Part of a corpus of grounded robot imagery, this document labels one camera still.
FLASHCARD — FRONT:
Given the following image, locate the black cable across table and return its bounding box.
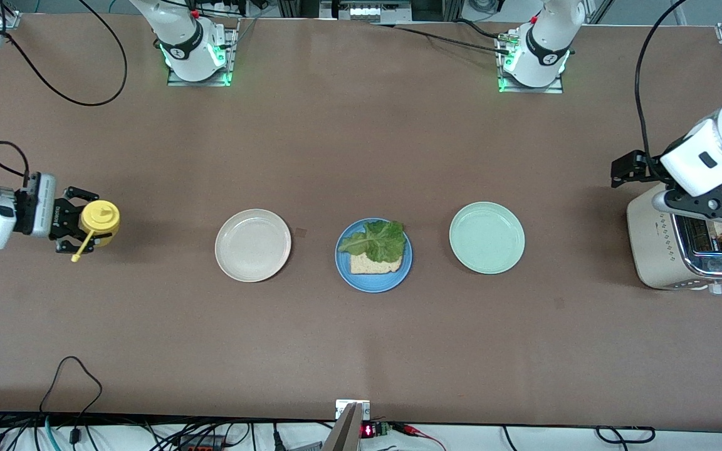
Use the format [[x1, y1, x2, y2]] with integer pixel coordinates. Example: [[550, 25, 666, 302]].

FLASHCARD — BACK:
[[377, 23, 512, 54]]

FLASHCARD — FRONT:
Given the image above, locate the blue plate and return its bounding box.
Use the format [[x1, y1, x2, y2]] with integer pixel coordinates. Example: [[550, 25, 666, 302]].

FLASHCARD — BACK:
[[335, 217, 413, 294]]

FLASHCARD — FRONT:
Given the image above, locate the pale green plate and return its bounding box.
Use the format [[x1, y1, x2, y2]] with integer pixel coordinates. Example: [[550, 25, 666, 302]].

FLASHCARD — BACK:
[[449, 202, 526, 275]]

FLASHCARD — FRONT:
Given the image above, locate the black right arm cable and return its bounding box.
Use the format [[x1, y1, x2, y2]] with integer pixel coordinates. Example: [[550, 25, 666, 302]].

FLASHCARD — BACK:
[[0, 0, 128, 189]]

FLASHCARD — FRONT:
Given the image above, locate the white device on frame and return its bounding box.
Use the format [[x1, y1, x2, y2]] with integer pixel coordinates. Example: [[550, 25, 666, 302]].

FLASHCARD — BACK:
[[320, 0, 413, 23]]

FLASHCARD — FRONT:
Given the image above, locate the yellow mustard squeeze bottle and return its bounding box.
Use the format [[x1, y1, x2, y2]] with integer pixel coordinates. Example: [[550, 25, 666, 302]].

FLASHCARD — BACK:
[[71, 199, 121, 262]]

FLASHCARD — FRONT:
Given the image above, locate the thin black looped cable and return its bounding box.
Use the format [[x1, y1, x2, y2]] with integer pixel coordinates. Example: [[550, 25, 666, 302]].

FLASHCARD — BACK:
[[38, 356, 103, 447]]

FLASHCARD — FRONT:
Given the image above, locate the black power strip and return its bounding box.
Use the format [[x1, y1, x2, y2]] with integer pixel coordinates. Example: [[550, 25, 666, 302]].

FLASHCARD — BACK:
[[170, 435, 227, 451]]

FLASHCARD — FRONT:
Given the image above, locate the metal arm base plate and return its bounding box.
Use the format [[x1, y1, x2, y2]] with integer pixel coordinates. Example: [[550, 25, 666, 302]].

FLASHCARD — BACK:
[[496, 31, 566, 95], [167, 18, 238, 87]]

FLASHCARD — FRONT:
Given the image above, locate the white metal edge bracket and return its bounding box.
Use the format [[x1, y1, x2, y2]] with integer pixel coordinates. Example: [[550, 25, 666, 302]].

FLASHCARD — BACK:
[[335, 399, 371, 420]]

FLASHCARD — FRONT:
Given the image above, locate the grey metal pole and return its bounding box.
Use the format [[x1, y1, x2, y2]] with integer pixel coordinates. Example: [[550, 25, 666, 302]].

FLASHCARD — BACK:
[[322, 403, 363, 451]]

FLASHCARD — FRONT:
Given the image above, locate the beige plate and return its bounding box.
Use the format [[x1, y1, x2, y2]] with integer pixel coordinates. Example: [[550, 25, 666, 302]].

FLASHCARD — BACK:
[[214, 209, 292, 283]]

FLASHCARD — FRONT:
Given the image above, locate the green lettuce leaf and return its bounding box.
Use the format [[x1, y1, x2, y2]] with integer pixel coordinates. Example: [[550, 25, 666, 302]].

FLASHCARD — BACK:
[[338, 220, 407, 264]]

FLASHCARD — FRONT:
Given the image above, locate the cream and chrome toaster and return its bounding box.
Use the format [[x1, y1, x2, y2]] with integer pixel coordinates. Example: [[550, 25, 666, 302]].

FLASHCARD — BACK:
[[626, 185, 722, 295]]

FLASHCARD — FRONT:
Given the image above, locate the flat black cable loop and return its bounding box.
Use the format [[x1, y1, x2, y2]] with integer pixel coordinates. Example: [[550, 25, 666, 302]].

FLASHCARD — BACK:
[[595, 426, 656, 443]]

